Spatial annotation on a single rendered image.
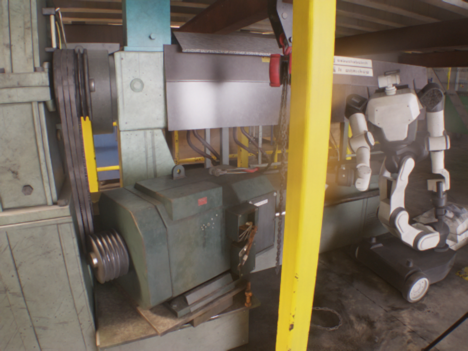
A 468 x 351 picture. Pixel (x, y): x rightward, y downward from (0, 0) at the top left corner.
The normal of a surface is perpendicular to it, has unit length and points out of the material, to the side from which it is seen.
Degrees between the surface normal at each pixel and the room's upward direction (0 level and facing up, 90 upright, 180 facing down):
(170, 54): 78
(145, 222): 45
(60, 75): 73
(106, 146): 90
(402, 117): 102
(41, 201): 90
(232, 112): 90
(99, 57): 54
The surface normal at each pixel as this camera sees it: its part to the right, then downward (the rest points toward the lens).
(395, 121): -0.45, 0.44
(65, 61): 0.33, -0.37
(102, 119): 0.32, 0.80
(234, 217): -0.72, 0.19
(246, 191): 0.49, -0.54
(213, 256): 0.69, 0.20
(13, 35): 0.41, 0.08
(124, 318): 0.00, -0.96
